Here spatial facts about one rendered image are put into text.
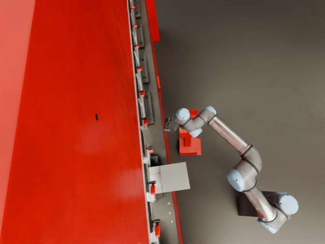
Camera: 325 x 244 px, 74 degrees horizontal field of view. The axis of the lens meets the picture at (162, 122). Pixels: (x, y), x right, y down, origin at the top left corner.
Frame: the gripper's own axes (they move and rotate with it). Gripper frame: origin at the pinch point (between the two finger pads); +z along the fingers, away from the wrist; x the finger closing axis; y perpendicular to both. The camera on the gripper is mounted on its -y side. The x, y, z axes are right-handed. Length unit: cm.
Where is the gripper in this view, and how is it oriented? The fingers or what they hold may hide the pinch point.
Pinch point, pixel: (169, 129)
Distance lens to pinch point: 163.0
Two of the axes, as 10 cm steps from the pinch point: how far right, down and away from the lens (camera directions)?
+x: -1.0, 9.3, -3.4
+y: -9.6, -1.8, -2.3
